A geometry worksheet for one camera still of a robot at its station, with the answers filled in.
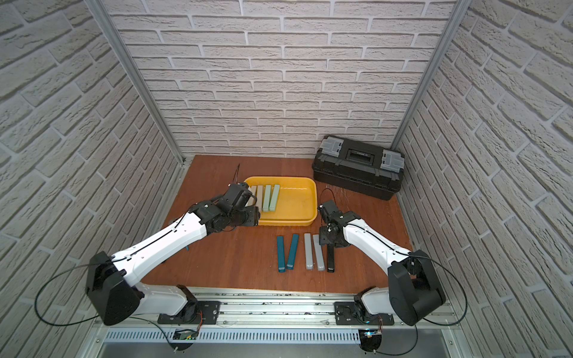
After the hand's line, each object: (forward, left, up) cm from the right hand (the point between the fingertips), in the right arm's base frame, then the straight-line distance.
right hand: (333, 239), depth 86 cm
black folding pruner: (-6, +2, -3) cm, 7 cm away
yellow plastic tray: (+22, +13, -4) cm, 26 cm away
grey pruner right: (-4, +6, -2) cm, 8 cm away
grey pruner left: (-4, +10, -2) cm, 11 cm away
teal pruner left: (-4, +21, -3) cm, 22 cm away
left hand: (+7, +29, +13) cm, 32 cm away
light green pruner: (+22, +23, -1) cm, 32 cm away
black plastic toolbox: (+25, -19, +12) cm, 34 cm away
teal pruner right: (-3, +16, -2) cm, 17 cm away
